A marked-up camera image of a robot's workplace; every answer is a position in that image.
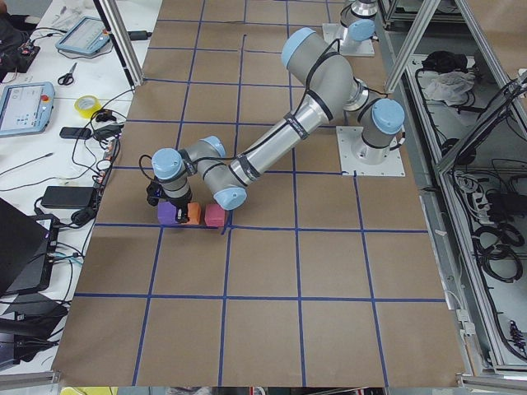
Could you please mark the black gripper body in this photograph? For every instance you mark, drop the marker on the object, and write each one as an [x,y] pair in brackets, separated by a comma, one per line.
[178,204]

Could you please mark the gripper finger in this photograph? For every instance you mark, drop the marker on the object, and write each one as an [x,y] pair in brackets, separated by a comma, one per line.
[182,214]

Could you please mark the orange foam cube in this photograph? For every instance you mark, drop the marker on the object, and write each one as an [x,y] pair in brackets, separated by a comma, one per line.
[194,214]

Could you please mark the purple foam cube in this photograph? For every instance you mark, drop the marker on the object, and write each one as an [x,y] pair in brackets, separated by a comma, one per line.
[167,213]

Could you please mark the red foam cube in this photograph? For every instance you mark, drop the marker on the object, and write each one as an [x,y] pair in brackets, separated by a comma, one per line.
[215,215]

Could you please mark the black power adapter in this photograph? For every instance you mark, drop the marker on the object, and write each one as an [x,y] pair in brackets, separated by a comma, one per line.
[67,197]

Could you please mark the black mobile phone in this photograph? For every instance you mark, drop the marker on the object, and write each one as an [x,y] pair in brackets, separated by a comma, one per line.
[75,133]

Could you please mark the yellow tape roll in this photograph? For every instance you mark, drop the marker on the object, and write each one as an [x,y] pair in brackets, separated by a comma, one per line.
[87,105]

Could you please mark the black laptop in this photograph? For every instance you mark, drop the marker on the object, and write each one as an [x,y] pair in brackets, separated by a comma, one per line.
[27,243]

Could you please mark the near teach pendant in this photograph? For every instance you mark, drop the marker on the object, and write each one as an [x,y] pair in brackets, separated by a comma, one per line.
[26,108]

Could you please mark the teach pendant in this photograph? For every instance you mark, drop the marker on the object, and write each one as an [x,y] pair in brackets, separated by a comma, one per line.
[86,38]
[26,108]

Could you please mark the far teach pendant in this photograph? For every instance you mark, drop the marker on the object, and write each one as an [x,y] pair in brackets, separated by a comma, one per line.
[86,38]

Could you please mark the white crumpled cloth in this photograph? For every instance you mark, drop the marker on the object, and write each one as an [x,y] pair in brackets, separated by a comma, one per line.
[451,88]

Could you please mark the aluminium frame post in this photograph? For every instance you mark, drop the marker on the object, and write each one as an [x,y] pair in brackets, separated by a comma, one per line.
[110,15]

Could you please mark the black handled scissors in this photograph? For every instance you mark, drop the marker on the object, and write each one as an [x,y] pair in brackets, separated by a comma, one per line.
[67,79]

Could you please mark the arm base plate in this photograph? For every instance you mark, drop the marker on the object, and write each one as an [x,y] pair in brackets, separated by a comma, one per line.
[370,152]
[347,45]

